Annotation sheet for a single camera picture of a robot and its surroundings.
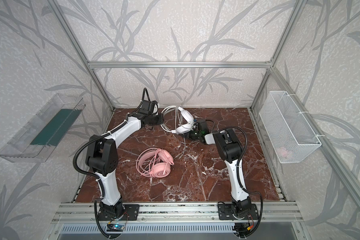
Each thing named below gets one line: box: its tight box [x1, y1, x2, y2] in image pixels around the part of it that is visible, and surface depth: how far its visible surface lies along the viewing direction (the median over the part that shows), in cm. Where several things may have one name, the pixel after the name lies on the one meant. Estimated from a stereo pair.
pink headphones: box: [135, 147, 175, 178], surface depth 86 cm
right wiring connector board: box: [231, 223, 254, 235], surface depth 72 cm
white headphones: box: [160, 105, 194, 134], surface depth 87 cm
